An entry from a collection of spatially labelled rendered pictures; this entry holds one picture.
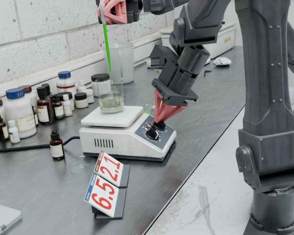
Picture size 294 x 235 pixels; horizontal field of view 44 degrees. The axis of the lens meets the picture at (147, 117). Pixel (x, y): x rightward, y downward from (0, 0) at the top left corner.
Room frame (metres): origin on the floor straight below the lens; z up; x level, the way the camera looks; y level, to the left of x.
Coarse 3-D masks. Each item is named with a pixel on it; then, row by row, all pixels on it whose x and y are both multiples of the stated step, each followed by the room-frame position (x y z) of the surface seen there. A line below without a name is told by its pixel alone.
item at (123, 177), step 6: (120, 168) 0.69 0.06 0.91; (126, 168) 0.69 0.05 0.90; (102, 174) 0.63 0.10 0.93; (120, 174) 0.67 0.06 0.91; (126, 174) 0.67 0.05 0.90; (108, 180) 0.62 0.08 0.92; (120, 180) 0.64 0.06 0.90; (126, 180) 0.64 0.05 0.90; (120, 186) 0.62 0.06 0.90; (126, 186) 0.62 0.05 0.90
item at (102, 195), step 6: (96, 180) 0.59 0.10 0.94; (102, 180) 0.61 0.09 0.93; (96, 186) 0.58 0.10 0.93; (102, 186) 0.59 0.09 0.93; (108, 186) 0.60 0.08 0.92; (96, 192) 0.56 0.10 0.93; (102, 192) 0.57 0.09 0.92; (108, 192) 0.58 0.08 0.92; (114, 192) 0.59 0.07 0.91; (90, 198) 0.54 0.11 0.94; (96, 198) 0.54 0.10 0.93; (102, 198) 0.55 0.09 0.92; (108, 198) 0.56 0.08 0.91; (96, 204) 0.53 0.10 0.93; (102, 204) 0.54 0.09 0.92; (108, 204) 0.55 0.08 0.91; (108, 210) 0.53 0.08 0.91
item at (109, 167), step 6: (108, 156) 0.71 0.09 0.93; (102, 162) 0.67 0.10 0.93; (108, 162) 0.68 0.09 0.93; (114, 162) 0.70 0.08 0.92; (102, 168) 0.65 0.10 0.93; (108, 168) 0.66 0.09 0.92; (114, 168) 0.67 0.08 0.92; (108, 174) 0.64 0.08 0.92; (114, 174) 0.65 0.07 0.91; (114, 180) 0.63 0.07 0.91
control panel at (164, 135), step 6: (150, 120) 0.82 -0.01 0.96; (144, 126) 0.78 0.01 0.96; (150, 126) 0.79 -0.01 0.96; (168, 126) 0.83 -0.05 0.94; (138, 132) 0.75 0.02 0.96; (144, 132) 0.76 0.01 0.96; (162, 132) 0.79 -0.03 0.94; (168, 132) 0.80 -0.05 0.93; (144, 138) 0.73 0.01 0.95; (162, 138) 0.76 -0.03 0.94; (168, 138) 0.77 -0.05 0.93; (156, 144) 0.73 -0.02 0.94; (162, 144) 0.74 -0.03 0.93
